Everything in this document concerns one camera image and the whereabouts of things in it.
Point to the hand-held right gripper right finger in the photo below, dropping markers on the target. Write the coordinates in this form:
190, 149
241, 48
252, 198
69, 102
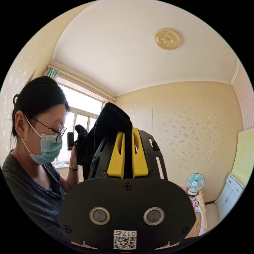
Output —
140, 158

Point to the small light blue fan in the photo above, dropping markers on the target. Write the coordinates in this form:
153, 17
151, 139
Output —
195, 183

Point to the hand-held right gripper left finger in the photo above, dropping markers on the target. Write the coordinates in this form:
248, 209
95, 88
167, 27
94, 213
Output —
116, 158

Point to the bed with woven mat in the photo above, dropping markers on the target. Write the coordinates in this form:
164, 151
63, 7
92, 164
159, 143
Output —
196, 225

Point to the black pants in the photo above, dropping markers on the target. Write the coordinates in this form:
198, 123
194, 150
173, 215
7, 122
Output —
111, 119

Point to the green patterned curtain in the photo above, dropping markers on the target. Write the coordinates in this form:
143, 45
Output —
52, 73

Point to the person's left hand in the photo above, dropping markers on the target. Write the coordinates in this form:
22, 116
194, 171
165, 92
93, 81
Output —
72, 157

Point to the pale yellow cloth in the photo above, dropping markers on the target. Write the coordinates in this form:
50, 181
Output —
245, 154

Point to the window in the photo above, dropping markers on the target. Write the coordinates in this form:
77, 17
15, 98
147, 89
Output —
83, 103

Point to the person's left forearm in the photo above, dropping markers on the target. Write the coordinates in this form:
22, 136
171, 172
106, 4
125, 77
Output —
67, 178

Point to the person's body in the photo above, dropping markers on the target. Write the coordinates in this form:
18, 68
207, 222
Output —
29, 188

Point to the round yellow ceiling lamp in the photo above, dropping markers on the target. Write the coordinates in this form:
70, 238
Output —
167, 39

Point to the white cupboard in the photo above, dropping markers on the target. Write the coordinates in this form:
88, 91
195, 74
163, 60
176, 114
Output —
228, 195

